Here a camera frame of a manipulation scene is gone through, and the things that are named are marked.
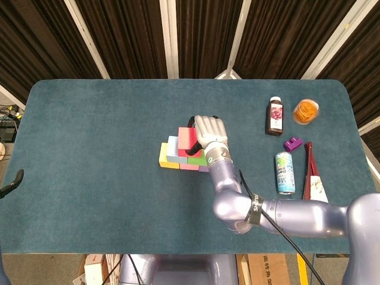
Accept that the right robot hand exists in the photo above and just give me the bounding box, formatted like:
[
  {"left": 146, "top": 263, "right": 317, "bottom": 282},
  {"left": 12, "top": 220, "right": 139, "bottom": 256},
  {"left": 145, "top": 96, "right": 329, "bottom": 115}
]
[{"left": 185, "top": 115, "right": 229, "bottom": 156}]

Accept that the red foam cube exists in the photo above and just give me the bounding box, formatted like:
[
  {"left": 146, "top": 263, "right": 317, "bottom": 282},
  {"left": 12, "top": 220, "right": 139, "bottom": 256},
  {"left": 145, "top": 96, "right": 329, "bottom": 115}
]
[{"left": 177, "top": 126, "right": 205, "bottom": 158}]

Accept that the dark juice bottle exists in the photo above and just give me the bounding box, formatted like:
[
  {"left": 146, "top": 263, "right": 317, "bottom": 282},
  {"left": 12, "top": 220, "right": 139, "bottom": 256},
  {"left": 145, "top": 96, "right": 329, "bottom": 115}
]
[{"left": 265, "top": 96, "right": 284, "bottom": 137}]

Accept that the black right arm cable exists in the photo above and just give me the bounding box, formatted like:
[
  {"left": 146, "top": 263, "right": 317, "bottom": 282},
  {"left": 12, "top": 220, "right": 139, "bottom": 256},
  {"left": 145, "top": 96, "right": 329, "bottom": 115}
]
[{"left": 239, "top": 169, "right": 324, "bottom": 285}]

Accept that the dark brown curtain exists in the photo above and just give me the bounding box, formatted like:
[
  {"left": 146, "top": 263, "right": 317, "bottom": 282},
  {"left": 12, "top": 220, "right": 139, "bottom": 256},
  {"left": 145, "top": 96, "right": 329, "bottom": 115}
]
[{"left": 0, "top": 0, "right": 380, "bottom": 143}]

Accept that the grey-purple robot torso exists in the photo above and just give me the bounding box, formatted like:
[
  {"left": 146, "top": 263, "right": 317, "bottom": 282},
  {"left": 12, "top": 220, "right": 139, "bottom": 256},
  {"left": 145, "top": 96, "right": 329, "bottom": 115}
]
[{"left": 118, "top": 254, "right": 240, "bottom": 285}]

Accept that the black power strip with cables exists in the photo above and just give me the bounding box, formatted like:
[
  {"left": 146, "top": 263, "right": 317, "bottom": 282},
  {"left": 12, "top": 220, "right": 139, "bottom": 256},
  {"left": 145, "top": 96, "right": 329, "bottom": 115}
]
[{"left": 0, "top": 103, "right": 23, "bottom": 140}]

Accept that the green foam cube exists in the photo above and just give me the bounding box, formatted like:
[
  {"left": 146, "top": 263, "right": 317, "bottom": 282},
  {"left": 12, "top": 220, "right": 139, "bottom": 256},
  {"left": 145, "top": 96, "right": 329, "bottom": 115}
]
[{"left": 187, "top": 148, "right": 208, "bottom": 166}]

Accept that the red folding paper fan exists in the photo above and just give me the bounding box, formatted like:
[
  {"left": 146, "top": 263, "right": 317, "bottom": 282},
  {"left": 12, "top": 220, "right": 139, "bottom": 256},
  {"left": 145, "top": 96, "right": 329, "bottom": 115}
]
[{"left": 302, "top": 141, "right": 330, "bottom": 204}]

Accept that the blue drink can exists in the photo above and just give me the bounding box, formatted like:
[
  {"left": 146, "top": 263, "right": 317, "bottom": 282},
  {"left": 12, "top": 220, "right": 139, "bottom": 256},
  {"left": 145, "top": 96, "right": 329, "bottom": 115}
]
[{"left": 274, "top": 151, "right": 296, "bottom": 196}]

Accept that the light blue foam cube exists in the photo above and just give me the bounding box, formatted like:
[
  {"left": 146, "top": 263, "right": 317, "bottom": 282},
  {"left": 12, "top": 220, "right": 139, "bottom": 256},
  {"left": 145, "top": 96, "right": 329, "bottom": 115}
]
[{"left": 166, "top": 135, "right": 189, "bottom": 164}]

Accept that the brown cardboard box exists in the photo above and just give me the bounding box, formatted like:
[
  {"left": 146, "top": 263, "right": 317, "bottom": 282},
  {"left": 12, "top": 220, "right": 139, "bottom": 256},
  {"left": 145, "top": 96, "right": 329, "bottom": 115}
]
[{"left": 246, "top": 254, "right": 291, "bottom": 285}]

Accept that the white cardboard box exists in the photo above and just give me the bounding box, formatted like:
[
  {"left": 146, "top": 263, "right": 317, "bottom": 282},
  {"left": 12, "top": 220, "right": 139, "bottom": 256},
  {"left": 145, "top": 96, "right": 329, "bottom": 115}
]
[{"left": 84, "top": 254, "right": 108, "bottom": 285}]

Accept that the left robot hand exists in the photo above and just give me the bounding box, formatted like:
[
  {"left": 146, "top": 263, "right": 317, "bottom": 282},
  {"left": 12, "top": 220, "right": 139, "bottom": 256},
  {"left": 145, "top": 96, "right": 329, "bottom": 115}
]
[{"left": 0, "top": 169, "right": 24, "bottom": 197}]

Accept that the small purple plastic block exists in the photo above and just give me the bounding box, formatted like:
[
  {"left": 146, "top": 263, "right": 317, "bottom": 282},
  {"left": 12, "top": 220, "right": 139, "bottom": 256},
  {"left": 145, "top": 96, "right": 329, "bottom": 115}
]
[{"left": 283, "top": 137, "right": 303, "bottom": 153}]

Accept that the white frame post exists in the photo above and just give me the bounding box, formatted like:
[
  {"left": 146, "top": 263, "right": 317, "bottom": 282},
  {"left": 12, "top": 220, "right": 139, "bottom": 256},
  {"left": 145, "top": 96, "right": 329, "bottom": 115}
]
[
  {"left": 357, "top": 116, "right": 380, "bottom": 137},
  {"left": 0, "top": 84, "right": 27, "bottom": 111},
  {"left": 300, "top": 0, "right": 372, "bottom": 80},
  {"left": 159, "top": 0, "right": 179, "bottom": 80},
  {"left": 64, "top": 0, "right": 111, "bottom": 80},
  {"left": 213, "top": 0, "right": 253, "bottom": 80}
]

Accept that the orange snack cup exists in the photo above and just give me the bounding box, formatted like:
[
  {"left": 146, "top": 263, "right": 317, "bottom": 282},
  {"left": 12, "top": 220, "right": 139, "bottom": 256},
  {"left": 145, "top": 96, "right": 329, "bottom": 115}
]
[{"left": 293, "top": 99, "right": 321, "bottom": 126}]

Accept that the yellow foam cube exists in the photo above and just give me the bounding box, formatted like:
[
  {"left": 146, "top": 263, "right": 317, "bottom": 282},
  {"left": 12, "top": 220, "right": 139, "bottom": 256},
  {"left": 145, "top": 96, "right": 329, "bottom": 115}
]
[{"left": 159, "top": 142, "right": 181, "bottom": 170}]

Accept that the teal table mat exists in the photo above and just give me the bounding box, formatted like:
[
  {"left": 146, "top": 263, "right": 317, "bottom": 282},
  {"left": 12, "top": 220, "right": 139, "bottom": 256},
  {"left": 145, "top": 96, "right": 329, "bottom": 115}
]
[{"left": 0, "top": 78, "right": 380, "bottom": 255}]

